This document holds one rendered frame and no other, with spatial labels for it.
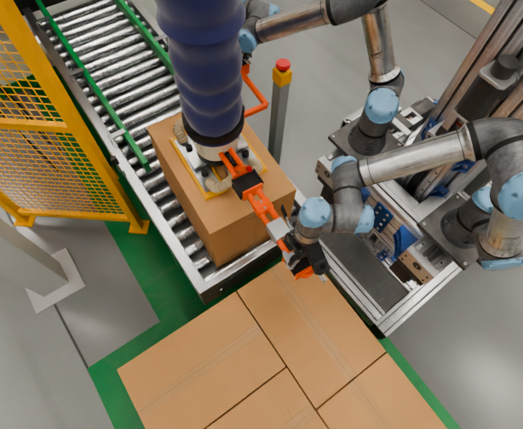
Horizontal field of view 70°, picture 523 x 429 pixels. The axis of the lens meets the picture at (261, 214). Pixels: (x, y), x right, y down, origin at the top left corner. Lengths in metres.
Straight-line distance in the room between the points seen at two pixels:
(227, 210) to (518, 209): 0.96
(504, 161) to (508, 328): 1.90
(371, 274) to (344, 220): 1.30
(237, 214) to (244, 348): 0.60
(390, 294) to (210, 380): 1.10
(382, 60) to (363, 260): 1.20
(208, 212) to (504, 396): 1.95
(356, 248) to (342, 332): 0.67
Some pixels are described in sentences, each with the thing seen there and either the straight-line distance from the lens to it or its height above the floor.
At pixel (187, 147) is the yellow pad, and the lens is 1.60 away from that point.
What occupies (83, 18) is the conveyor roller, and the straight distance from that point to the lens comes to 3.14.
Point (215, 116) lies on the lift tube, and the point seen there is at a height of 1.31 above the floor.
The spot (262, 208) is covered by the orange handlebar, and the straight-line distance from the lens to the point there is 1.33.
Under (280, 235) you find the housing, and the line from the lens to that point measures 1.28.
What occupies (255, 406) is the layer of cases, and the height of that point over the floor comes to 0.54.
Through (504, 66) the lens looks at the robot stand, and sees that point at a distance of 1.25.
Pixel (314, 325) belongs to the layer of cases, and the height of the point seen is 0.54.
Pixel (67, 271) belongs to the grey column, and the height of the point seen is 0.01.
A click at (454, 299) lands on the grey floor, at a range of 2.65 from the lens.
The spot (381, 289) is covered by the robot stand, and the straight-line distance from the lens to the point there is 2.26.
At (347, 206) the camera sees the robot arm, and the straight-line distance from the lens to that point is 1.00.
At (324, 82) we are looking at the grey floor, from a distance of 3.34.
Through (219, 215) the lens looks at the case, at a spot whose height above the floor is 0.95.
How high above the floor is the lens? 2.26
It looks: 63 degrees down
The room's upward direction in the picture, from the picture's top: 4 degrees clockwise
